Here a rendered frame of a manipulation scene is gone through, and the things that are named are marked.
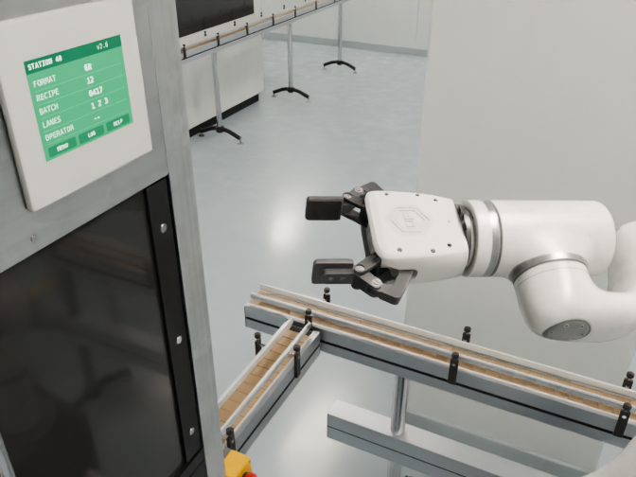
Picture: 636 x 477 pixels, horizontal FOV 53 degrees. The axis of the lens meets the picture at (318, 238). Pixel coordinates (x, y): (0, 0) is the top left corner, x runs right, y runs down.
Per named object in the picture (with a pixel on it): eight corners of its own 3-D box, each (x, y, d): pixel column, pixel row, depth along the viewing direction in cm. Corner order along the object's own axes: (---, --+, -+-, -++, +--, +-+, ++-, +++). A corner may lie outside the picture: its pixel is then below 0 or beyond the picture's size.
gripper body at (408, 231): (464, 181, 70) (363, 180, 68) (489, 249, 63) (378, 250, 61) (448, 229, 75) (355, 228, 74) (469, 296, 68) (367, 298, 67)
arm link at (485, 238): (485, 181, 69) (458, 181, 69) (508, 239, 63) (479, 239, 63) (465, 234, 75) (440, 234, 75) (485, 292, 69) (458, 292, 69)
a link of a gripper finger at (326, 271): (379, 257, 64) (313, 257, 63) (384, 282, 62) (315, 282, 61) (374, 278, 66) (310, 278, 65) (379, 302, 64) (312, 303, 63)
